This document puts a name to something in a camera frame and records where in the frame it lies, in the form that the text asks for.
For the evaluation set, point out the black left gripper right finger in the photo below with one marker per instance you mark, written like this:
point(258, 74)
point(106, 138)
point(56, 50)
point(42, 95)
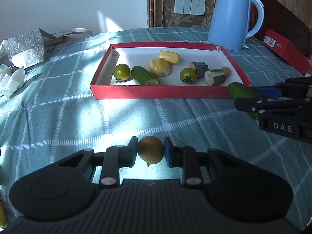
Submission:
point(187, 158)

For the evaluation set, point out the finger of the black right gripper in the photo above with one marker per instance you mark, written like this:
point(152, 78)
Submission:
point(255, 105)
point(294, 88)

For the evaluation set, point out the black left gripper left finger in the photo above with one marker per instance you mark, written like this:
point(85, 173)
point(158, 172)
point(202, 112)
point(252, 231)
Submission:
point(114, 158)

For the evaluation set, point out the green cucumber half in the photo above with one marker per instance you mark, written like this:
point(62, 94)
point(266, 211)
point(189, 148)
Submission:
point(239, 90)

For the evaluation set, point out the brown round longan fruit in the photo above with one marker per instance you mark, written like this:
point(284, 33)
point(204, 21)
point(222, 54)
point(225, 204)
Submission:
point(150, 149)

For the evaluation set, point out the eggplant piece dark skin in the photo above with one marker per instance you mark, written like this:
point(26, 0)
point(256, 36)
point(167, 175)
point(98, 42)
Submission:
point(200, 67)

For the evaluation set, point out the red small box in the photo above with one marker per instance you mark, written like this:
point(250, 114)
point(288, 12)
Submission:
point(287, 51)

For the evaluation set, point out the small brown round fruit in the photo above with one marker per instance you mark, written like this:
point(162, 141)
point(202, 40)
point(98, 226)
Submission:
point(226, 70)

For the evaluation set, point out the checked teal bedspread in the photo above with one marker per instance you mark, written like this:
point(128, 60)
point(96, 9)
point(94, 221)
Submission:
point(55, 115)

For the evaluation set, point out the green tomato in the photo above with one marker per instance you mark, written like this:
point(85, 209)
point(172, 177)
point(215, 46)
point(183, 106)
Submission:
point(121, 73)
point(188, 76)

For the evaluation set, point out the cut cucumber piece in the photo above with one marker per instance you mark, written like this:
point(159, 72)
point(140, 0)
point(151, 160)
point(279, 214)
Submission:
point(142, 77)

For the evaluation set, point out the light blue electric kettle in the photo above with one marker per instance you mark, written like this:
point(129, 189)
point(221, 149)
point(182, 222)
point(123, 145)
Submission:
point(229, 25)

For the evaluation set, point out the red shallow cardboard tray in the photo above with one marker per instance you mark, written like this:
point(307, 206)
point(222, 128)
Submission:
point(104, 86)

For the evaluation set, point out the yellow starfruit piece in tray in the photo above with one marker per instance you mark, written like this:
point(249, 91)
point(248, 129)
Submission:
point(169, 56)

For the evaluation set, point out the white crumpled tissue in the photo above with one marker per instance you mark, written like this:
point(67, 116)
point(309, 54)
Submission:
point(12, 78)

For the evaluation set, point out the silver patterned gift bag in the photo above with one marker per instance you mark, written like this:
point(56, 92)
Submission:
point(35, 46)

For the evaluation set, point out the white wall switch panel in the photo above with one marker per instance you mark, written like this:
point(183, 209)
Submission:
point(190, 7)

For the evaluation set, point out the ornate wooden frame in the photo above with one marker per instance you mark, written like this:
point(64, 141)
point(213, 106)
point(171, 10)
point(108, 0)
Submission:
point(161, 14)

